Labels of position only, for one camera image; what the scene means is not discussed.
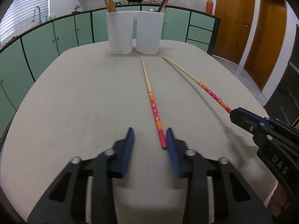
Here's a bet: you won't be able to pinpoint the red orange patterned chopstick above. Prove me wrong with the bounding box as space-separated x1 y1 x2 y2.
160 0 175 13

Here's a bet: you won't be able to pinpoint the chrome kitchen faucet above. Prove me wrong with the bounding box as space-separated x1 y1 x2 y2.
32 6 43 25

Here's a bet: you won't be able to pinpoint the right hand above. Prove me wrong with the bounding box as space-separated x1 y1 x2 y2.
267 183 288 217

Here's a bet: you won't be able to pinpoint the wooden door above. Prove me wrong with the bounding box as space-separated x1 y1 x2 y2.
213 0 255 64
244 0 287 90

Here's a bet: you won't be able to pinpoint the orange thermos bottle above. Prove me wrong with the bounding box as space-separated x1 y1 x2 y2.
205 0 213 15

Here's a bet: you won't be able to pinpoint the green lower cabinets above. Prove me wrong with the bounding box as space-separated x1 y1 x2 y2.
1 6 221 136

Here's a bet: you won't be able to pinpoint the white double utensil holder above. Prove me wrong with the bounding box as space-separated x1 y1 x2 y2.
107 11 165 55

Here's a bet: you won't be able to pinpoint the window blind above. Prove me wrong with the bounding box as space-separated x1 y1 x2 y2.
1 0 49 45

